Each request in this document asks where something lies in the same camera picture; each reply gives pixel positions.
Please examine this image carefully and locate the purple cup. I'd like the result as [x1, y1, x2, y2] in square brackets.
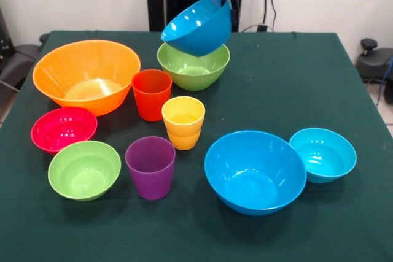
[125, 136, 176, 201]

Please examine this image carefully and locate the dark grey pedestal foot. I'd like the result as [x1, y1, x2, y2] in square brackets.
[0, 44, 41, 91]
[356, 38, 393, 83]

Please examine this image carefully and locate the small light blue bowl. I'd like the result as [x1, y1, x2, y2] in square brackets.
[289, 127, 357, 185]

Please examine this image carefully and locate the large green bowl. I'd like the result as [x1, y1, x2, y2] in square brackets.
[157, 42, 231, 92]

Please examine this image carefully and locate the red cup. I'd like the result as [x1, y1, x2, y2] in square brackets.
[131, 69, 173, 122]

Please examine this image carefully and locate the small pink bowl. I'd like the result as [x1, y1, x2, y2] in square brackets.
[30, 106, 98, 156]

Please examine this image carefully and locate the small green bowl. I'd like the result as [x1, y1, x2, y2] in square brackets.
[47, 140, 122, 202]

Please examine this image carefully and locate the large orange bowl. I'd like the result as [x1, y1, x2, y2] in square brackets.
[32, 39, 142, 117]

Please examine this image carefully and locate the black wall cable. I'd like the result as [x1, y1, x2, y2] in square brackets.
[241, 0, 279, 33]

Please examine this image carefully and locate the dark green tablecloth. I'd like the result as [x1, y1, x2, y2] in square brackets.
[0, 30, 393, 262]

